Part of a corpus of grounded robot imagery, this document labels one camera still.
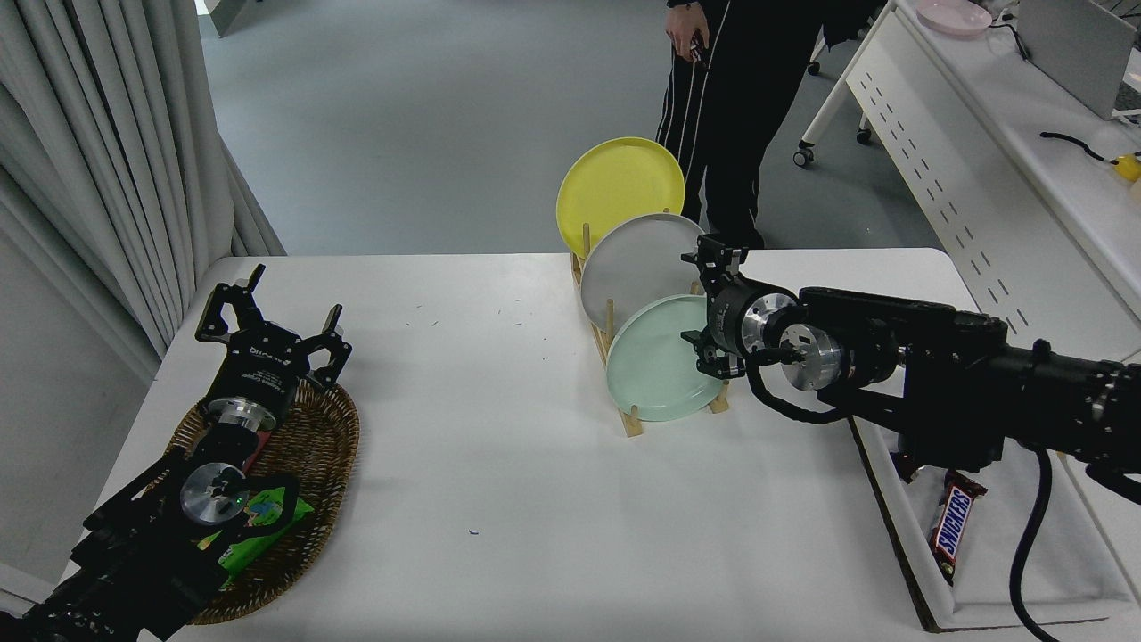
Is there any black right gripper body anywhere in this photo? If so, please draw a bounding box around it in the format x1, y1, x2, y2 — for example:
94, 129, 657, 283
705, 276, 764, 355

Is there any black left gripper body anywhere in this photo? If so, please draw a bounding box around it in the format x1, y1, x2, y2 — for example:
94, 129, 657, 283
209, 328, 310, 422

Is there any mint green plate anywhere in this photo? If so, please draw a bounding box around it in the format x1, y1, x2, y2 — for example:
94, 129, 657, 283
606, 295, 734, 422

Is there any grey plate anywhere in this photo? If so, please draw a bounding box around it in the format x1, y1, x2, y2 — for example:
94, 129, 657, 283
579, 213, 710, 335

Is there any wooden plate rack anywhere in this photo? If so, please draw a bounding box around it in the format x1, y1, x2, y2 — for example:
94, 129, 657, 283
570, 223, 730, 439

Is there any yellow plate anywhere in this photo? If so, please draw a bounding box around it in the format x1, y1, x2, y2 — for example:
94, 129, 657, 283
555, 136, 685, 260

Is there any pink plate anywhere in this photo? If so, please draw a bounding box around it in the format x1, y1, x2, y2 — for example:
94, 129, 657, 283
915, 0, 993, 37

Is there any person's right hand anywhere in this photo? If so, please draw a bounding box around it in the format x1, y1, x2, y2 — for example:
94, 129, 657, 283
665, 4, 712, 62

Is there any brown wicker basket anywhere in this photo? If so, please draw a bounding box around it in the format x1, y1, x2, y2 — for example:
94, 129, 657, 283
165, 379, 361, 625

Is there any green snack packet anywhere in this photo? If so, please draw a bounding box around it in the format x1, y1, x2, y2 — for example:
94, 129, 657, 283
196, 486, 316, 573

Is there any person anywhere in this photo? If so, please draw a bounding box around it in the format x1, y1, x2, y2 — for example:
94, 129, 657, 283
657, 0, 883, 251

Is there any grey curtain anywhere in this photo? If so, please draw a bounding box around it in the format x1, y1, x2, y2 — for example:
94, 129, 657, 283
0, 0, 286, 384

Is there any brown Snickers bar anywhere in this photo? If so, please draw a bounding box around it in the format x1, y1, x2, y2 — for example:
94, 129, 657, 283
929, 471, 989, 585

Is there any white perforated desk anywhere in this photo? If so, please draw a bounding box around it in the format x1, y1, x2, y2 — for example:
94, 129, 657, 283
793, 0, 1141, 366

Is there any white tray with brown rim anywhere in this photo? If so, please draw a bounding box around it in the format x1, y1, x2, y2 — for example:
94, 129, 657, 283
847, 415, 1138, 632

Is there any grey box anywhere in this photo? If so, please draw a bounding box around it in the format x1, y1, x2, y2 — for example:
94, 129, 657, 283
1016, 0, 1138, 121

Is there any black cable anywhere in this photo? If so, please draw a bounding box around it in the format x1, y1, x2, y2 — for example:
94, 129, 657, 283
1038, 131, 1115, 166

